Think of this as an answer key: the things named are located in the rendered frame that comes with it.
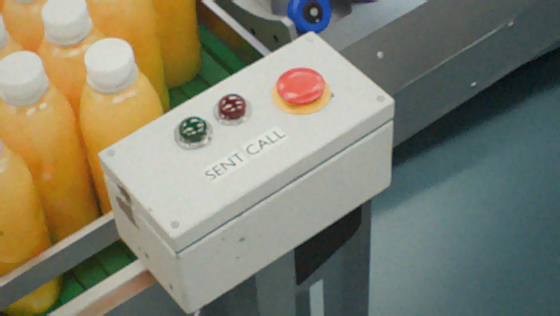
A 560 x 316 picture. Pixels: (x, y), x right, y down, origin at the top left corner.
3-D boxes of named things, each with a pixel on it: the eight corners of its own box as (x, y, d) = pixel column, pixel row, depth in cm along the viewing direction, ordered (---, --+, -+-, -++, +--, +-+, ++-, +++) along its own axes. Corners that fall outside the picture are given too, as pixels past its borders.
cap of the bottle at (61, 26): (71, 2, 96) (68, -14, 95) (98, 22, 94) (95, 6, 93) (35, 25, 94) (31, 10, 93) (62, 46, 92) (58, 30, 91)
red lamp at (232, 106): (253, 112, 85) (252, 101, 84) (229, 127, 84) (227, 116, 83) (235, 96, 86) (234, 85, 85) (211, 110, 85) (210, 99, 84)
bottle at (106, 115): (102, 250, 102) (63, 104, 88) (107, 188, 107) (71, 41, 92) (181, 246, 102) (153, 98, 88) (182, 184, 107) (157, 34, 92)
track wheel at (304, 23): (323, -19, 111) (313, -17, 113) (286, 1, 110) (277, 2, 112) (341, 22, 113) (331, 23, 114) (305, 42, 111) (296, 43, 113)
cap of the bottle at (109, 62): (85, 89, 89) (81, 73, 88) (89, 55, 92) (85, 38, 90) (134, 86, 89) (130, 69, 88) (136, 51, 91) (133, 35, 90)
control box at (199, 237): (392, 185, 93) (396, 97, 85) (188, 317, 85) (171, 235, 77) (315, 115, 98) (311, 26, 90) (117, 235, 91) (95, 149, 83)
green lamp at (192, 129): (214, 135, 84) (213, 124, 83) (189, 150, 83) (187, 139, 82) (197, 118, 85) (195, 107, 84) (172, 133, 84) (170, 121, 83)
